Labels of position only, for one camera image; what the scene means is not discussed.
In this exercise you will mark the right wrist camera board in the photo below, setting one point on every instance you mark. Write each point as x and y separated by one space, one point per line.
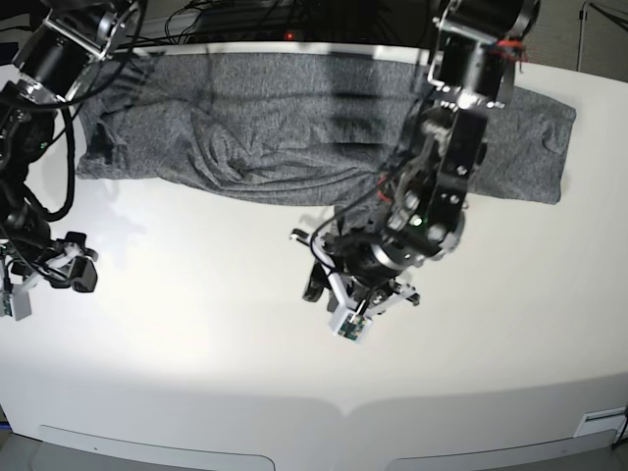
15 305

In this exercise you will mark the white label plate on table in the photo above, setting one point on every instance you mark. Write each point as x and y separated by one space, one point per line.
601 421

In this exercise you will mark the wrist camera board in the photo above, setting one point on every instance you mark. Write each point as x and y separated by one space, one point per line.
15 305
350 326

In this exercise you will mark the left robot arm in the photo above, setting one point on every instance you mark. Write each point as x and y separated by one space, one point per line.
471 69

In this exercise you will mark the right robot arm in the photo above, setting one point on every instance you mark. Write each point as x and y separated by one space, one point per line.
79 50

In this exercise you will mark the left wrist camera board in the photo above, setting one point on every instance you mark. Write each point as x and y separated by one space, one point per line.
350 326

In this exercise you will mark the grey long-sleeve T-shirt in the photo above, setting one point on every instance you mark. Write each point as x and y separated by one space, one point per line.
283 129

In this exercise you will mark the black power strip red light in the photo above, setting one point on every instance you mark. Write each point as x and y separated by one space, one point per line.
296 32

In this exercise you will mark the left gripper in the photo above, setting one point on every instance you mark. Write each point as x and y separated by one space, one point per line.
360 279

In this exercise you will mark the metal stand frame right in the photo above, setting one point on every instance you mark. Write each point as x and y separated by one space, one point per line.
602 39

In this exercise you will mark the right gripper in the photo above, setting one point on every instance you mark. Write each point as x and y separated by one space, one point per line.
65 263

